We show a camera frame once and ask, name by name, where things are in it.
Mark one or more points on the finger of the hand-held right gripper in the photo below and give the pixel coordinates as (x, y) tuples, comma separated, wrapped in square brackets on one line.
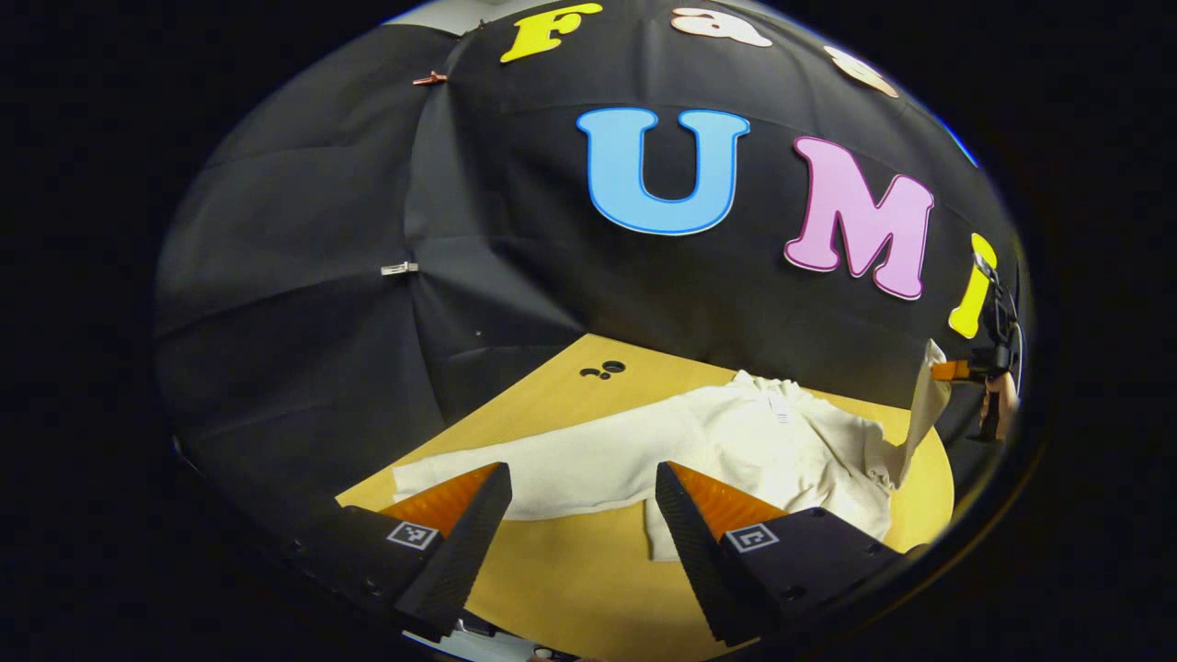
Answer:
[(950, 370)]

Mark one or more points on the white backdrop clip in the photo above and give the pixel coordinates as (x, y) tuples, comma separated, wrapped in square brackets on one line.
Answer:
[(399, 268)]

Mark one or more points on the white sweatshirt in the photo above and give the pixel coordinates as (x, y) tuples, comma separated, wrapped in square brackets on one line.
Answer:
[(736, 441)]

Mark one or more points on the orange backdrop clip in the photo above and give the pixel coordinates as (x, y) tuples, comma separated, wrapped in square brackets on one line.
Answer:
[(429, 78)]

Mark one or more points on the black backdrop cloth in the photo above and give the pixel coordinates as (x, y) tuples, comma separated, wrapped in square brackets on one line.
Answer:
[(322, 322)]

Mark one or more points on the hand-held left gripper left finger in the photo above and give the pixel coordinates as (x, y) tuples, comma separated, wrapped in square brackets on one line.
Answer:
[(478, 533)]

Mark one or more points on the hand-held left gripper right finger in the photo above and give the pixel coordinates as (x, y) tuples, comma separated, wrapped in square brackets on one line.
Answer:
[(690, 542)]

